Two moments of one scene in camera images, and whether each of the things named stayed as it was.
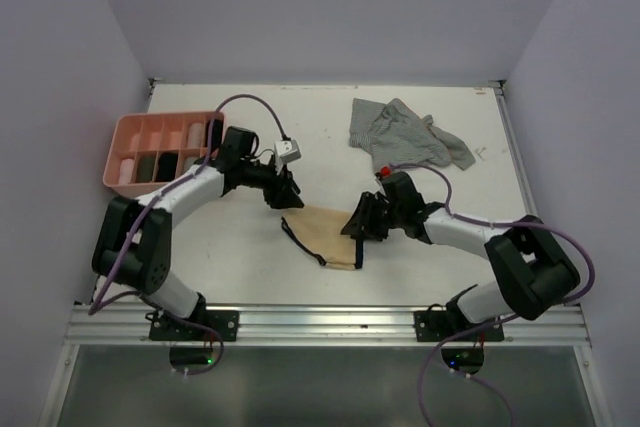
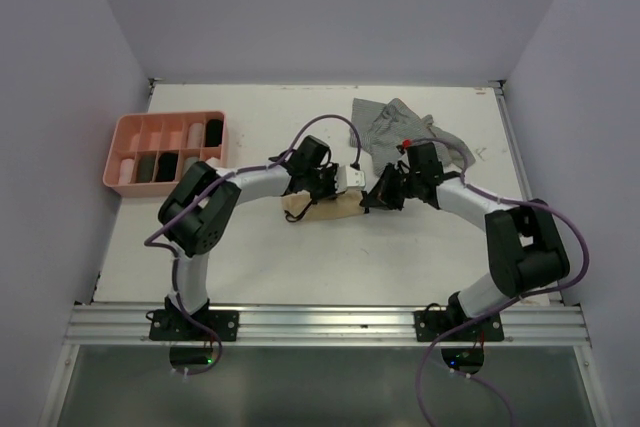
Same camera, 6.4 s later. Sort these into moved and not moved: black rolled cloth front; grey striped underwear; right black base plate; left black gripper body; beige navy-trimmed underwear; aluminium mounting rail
Moved: beige navy-trimmed underwear; left black gripper body
Not moved: aluminium mounting rail; right black base plate; grey striped underwear; black rolled cloth front
